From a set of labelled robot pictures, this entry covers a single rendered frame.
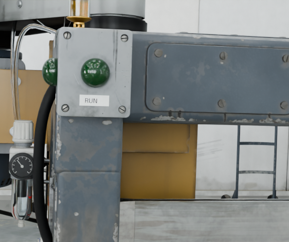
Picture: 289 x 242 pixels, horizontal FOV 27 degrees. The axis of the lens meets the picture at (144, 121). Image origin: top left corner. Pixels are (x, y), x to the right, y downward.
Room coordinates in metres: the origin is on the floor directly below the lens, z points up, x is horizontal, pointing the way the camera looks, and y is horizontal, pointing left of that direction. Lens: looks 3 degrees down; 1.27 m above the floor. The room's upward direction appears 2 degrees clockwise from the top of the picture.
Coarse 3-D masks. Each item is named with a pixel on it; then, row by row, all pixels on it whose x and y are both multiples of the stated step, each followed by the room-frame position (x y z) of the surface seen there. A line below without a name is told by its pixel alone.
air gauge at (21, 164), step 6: (18, 156) 0.83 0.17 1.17; (24, 156) 0.84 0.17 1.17; (30, 156) 0.84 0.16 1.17; (12, 162) 0.83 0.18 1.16; (18, 162) 0.84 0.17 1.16; (24, 162) 0.84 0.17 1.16; (30, 162) 0.84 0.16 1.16; (12, 168) 0.83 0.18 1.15; (18, 168) 0.84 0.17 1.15; (24, 168) 0.84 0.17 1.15; (30, 168) 0.84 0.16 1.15; (12, 174) 0.84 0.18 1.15; (18, 174) 0.84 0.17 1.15; (24, 174) 0.84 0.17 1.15; (30, 174) 0.84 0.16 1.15
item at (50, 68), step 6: (48, 60) 0.62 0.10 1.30; (54, 60) 0.62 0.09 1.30; (48, 66) 0.61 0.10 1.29; (54, 66) 0.61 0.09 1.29; (42, 72) 0.62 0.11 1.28; (48, 72) 0.61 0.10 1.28; (54, 72) 0.61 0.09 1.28; (48, 78) 0.62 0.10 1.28; (54, 78) 0.61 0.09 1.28; (48, 84) 0.62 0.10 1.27; (54, 84) 0.62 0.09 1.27
